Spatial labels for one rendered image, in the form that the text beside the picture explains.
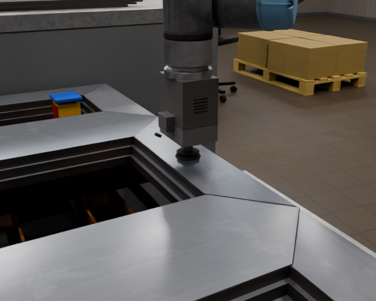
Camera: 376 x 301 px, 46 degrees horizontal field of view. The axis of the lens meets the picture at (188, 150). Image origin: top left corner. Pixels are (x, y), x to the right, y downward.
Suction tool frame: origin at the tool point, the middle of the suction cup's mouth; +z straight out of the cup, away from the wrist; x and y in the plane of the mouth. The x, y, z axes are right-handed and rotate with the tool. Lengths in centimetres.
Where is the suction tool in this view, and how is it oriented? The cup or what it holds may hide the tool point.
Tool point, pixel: (187, 162)
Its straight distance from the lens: 75.3
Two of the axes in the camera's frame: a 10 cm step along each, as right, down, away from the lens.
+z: 0.0, 9.3, 3.8
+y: 4.7, 3.3, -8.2
